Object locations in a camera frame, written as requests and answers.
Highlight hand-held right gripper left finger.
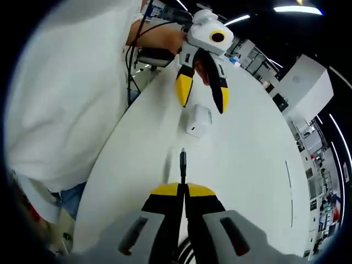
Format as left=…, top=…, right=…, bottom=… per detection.
left=117, top=181, right=184, bottom=264

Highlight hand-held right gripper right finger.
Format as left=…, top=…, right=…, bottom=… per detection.
left=184, top=183, right=270, bottom=264

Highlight white charger adapter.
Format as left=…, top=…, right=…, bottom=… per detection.
left=185, top=103, right=212, bottom=138

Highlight black Type-C cable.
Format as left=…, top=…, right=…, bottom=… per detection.
left=178, top=147, right=188, bottom=193

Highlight person's left hand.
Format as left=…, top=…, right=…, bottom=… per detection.
left=191, top=8, right=220, bottom=26

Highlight short ceiling light strip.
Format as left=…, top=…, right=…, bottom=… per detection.
left=224, top=15, right=251, bottom=27

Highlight dark office chair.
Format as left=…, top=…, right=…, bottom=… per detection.
left=134, top=47, right=177, bottom=74

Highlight black box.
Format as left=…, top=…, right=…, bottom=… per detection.
left=273, top=93, right=288, bottom=112

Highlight person's blue jeans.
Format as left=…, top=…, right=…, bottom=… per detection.
left=59, top=183, right=87, bottom=221

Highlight white pillar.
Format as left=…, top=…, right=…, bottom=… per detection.
left=280, top=53, right=335, bottom=122

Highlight straight ceiling light strip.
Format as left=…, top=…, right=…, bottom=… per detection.
left=273, top=5, right=322, bottom=14

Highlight row of white cabinets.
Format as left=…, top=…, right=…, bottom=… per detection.
left=285, top=115, right=350, bottom=248

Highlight person in white shirt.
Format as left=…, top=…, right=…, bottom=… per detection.
left=5, top=0, right=144, bottom=193

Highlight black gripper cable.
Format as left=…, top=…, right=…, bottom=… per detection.
left=134, top=20, right=193, bottom=39

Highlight black device cable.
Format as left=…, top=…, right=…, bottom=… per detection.
left=125, top=0, right=153, bottom=107

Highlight desk cable slot cover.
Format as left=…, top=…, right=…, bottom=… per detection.
left=284, top=160, right=293, bottom=229

